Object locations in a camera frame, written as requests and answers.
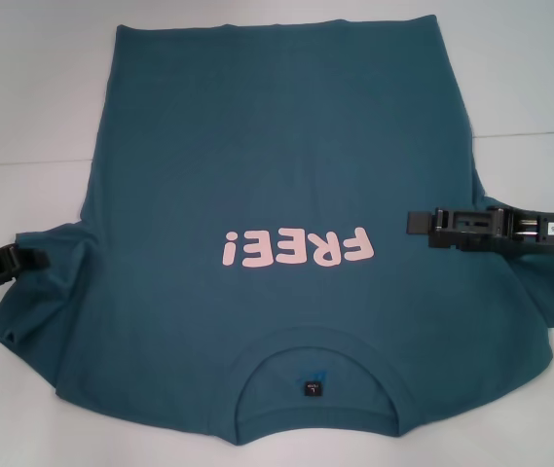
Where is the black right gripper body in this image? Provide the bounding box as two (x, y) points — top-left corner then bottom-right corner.
(499, 211), (554, 258)

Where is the blue t-shirt with pink print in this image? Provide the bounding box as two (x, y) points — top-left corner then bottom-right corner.
(0, 17), (554, 448)

